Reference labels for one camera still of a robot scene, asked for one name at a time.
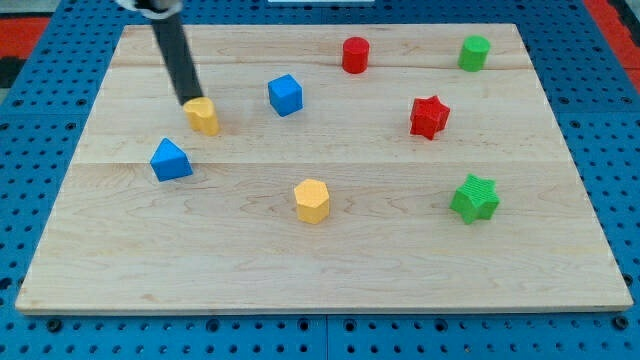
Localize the red cylinder block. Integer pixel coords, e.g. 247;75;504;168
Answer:
342;37;370;74

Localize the yellow hexagon block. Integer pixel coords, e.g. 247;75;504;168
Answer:
294;179;330;224

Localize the blue cube block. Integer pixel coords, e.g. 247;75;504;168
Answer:
267;74;303;117

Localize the red star block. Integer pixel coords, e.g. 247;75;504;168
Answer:
409;95;451;140

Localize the blue triangular prism block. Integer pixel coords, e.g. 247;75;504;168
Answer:
150;138;193;182

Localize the yellow heart block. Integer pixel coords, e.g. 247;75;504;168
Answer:
182;97;220;136

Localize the light wooden board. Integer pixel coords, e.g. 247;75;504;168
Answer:
15;24;633;315

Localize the green star block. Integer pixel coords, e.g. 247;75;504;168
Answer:
449;173;500;224

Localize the green cylinder block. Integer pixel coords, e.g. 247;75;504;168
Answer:
457;35;491;72

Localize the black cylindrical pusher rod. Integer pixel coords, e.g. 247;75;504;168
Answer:
151;14;203;105

